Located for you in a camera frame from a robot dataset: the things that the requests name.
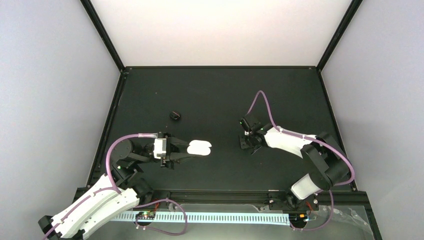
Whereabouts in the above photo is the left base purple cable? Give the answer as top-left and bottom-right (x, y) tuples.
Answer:
(132, 197), (190, 237)

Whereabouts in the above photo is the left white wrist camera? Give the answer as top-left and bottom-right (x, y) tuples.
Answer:
(153, 138), (167, 160)

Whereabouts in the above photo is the left green circuit board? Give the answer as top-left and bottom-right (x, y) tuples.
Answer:
(135, 211), (156, 222)

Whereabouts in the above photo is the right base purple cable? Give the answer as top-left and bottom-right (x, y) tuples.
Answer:
(288, 189), (335, 232)

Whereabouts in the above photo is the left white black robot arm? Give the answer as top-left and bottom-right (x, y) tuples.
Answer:
(38, 132), (212, 240)

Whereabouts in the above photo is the black enclosure frame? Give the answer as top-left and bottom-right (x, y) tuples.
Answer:
(59, 0), (384, 240)

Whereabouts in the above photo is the white perforated cable duct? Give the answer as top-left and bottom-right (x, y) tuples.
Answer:
(112, 211), (290, 226)

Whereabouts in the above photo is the green circuit board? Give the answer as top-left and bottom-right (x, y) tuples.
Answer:
(289, 213), (316, 223)
(135, 211), (156, 222)

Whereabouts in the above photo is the black aluminium mounting rail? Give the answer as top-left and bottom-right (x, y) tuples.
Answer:
(139, 189), (372, 213)

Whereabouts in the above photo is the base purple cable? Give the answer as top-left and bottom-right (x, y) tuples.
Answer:
(132, 197), (190, 237)
(288, 189), (335, 232)

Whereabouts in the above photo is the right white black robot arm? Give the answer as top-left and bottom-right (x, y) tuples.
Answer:
(239, 114), (353, 210)

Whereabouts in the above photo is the right green circuit board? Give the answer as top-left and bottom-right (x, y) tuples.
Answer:
(289, 213), (316, 223)

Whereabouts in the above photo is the black earbuds charging case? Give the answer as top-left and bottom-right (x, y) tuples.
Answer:
(169, 111), (181, 121)

